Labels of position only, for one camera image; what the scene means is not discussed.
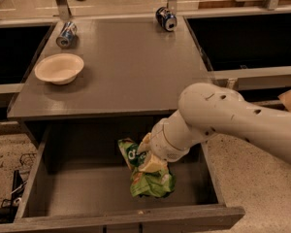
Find green rice chip bag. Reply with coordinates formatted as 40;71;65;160
117;139;176;198

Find silver blue soda can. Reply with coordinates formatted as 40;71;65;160
56;21;78;49

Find grey open top drawer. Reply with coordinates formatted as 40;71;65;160
0;116;244;233

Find black cables on floor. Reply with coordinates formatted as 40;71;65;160
0;152;37;221

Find left metal post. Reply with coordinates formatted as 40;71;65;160
55;0;71;21

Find dark blue soda can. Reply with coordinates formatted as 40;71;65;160
155;7;178;32

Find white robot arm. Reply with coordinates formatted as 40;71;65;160
138;83;291;164

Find white paper bowl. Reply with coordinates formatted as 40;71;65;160
34;53;84;85

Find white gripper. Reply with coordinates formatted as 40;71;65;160
137;118;189;173

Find grey cabinet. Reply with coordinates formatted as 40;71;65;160
8;17;210;122

